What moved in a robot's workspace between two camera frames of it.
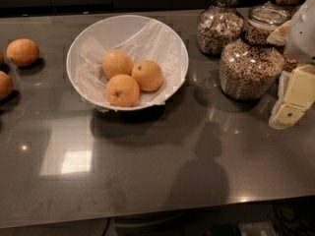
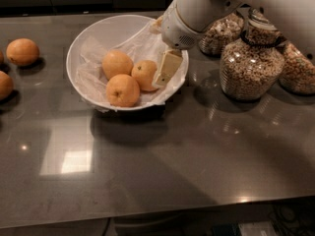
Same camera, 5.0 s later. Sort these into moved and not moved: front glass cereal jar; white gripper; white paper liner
Moved: white gripper
Not moved: front glass cereal jar; white paper liner
